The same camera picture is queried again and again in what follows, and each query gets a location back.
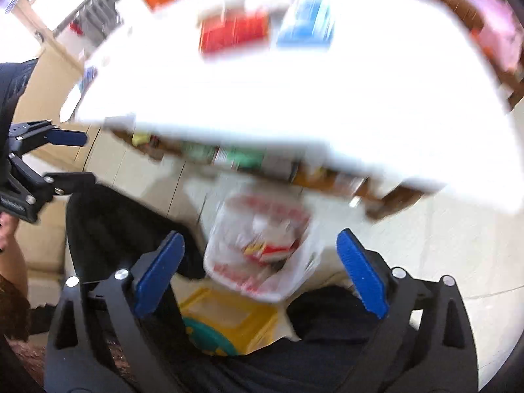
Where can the blue box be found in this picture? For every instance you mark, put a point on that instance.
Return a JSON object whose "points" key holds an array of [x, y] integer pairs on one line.
{"points": [[305, 24]]}

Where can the person's dark trousers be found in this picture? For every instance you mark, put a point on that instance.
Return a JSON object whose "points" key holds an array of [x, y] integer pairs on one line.
{"points": [[123, 229]]}

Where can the green wipes packet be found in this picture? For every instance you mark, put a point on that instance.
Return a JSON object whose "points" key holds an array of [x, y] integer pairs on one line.
{"points": [[245, 157]]}

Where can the brown patterned cloth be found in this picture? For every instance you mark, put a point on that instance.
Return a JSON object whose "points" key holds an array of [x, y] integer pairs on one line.
{"points": [[16, 315]]}

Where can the red printed white bin bag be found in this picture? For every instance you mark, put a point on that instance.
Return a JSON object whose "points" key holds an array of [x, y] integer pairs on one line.
{"points": [[262, 280]]}

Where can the wooden coffee table white top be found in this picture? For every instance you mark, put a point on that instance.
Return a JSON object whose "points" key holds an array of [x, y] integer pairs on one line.
{"points": [[393, 196]]}

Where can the grey cast iron radiator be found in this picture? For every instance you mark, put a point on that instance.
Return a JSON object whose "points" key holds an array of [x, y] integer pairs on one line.
{"points": [[102, 0]]}

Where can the red cloth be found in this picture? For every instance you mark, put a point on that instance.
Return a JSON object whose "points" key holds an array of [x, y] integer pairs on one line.
{"points": [[77, 26]]}

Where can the red box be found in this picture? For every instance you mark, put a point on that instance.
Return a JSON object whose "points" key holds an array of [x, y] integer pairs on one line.
{"points": [[233, 32]]}

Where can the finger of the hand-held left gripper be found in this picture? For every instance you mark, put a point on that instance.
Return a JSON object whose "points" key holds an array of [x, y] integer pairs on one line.
{"points": [[69, 180], [67, 138]]}

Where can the person's left forearm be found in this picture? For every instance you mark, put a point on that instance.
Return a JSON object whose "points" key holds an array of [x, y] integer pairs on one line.
{"points": [[14, 266]]}

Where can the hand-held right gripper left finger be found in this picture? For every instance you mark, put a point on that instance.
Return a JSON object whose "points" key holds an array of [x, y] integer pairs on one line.
{"points": [[157, 274]]}

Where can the pink plastic bag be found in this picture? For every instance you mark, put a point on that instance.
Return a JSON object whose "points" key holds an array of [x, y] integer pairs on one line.
{"points": [[491, 37]]}

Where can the person's left hand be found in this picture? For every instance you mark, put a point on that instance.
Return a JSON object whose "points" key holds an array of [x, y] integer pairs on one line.
{"points": [[8, 229]]}

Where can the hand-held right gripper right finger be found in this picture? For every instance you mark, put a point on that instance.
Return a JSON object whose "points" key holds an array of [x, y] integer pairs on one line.
{"points": [[364, 276]]}

